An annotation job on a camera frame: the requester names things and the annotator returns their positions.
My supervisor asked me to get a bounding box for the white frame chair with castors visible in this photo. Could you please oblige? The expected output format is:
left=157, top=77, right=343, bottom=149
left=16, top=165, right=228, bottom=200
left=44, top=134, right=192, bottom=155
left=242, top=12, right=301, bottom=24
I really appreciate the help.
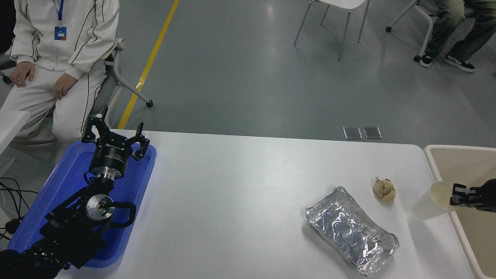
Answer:
left=386, top=0, right=440, bottom=62

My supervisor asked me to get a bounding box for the grey chair with white frame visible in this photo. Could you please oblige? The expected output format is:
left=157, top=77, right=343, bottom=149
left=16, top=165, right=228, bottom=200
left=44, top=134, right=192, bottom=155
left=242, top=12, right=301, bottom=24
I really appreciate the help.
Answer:
left=91, top=38, right=153, bottom=128

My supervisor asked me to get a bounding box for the white paper cup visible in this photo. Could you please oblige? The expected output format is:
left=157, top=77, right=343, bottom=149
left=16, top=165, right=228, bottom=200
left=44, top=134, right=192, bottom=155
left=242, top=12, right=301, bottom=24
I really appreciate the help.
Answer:
left=412, top=181, right=458, bottom=220

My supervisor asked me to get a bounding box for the grey chair with black castor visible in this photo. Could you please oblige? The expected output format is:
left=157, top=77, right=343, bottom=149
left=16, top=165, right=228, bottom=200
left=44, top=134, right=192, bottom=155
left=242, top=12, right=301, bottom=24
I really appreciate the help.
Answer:
left=0, top=52, right=12, bottom=84

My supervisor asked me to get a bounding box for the crumpled foil tray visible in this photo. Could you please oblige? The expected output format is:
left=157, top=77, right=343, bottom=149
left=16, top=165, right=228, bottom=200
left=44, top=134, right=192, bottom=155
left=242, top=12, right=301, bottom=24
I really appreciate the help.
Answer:
left=305, top=187, right=400, bottom=276

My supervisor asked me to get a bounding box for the small white table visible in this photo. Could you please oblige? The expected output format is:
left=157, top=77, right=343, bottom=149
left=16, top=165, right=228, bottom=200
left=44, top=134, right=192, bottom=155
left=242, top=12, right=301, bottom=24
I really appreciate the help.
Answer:
left=0, top=110, right=31, bottom=155

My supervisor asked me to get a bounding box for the crumpled tan paper ball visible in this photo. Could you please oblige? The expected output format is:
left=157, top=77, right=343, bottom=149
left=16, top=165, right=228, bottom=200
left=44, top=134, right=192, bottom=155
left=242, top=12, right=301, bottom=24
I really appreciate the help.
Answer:
left=373, top=177, right=397, bottom=203

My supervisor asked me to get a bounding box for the large pale bin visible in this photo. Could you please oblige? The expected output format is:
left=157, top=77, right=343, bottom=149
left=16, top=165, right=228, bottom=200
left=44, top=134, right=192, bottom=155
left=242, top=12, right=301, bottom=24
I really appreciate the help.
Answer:
left=424, top=145, right=496, bottom=279

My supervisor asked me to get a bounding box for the seated person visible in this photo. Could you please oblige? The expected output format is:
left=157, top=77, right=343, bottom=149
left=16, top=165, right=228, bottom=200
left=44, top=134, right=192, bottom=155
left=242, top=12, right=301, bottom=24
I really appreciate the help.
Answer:
left=420, top=0, right=496, bottom=73

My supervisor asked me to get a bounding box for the black cable with plug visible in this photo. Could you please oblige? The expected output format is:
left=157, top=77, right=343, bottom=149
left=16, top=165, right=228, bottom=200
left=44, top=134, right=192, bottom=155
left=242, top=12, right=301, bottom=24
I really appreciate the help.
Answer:
left=0, top=176, right=39, bottom=241

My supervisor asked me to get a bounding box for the blue plastic tray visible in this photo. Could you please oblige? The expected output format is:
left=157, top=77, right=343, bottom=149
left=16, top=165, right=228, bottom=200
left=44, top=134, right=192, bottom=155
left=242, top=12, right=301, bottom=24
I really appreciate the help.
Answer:
left=8, top=140, right=157, bottom=269

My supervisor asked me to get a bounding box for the person's left hand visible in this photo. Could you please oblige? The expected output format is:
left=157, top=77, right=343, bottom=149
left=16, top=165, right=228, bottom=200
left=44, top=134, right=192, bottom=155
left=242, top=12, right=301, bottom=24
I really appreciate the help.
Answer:
left=53, top=73, right=78, bottom=100

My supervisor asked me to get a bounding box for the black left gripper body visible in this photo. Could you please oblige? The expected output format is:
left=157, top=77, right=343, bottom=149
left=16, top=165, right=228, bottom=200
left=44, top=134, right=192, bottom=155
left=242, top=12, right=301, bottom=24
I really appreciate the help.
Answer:
left=89, top=138, right=133, bottom=173

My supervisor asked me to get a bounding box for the white chair with metal legs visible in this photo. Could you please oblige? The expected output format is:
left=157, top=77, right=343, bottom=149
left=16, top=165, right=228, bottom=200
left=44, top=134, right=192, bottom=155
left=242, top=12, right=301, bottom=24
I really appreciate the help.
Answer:
left=293, top=0, right=370, bottom=62

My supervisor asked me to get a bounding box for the person's right hand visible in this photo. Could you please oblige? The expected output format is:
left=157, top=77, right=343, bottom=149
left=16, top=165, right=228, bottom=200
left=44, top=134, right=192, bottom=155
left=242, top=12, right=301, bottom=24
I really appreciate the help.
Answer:
left=11, top=61, right=36, bottom=88

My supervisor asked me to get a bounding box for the blue badge with lanyard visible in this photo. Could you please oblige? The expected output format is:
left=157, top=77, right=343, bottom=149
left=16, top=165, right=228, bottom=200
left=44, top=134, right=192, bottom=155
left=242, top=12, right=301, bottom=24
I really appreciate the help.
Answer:
left=53, top=0, right=67, bottom=41

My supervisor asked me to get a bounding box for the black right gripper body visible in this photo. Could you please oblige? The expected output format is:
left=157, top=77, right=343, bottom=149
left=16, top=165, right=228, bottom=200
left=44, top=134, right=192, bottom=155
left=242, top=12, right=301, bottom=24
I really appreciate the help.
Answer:
left=477, top=178, right=496, bottom=213

